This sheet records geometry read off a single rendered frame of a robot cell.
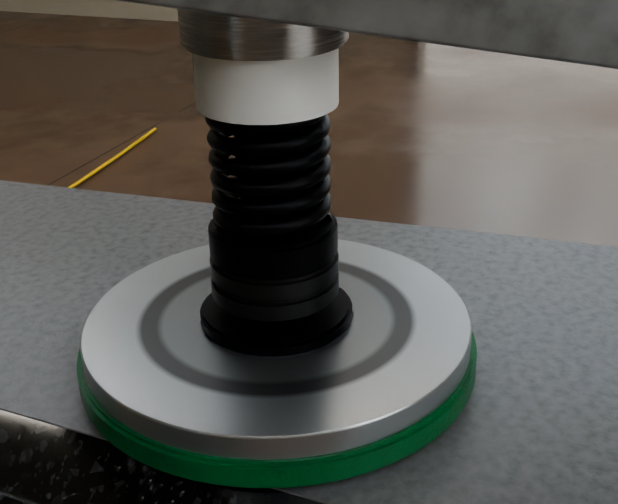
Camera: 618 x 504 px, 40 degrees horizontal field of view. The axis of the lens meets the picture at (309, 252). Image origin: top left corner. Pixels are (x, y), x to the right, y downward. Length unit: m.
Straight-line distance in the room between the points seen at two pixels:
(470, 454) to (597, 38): 0.20
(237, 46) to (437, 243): 0.30
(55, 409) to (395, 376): 0.18
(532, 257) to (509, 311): 0.08
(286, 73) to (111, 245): 0.30
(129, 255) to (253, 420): 0.26
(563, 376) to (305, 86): 0.22
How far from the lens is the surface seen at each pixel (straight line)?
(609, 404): 0.48
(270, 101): 0.39
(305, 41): 0.38
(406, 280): 0.51
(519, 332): 0.53
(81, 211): 0.72
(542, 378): 0.49
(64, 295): 0.59
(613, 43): 0.37
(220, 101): 0.40
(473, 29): 0.36
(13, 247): 0.67
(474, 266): 0.60
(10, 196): 0.77
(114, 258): 0.63
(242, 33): 0.38
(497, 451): 0.44
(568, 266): 0.62
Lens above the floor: 1.14
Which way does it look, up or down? 26 degrees down
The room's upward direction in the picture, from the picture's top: 1 degrees counter-clockwise
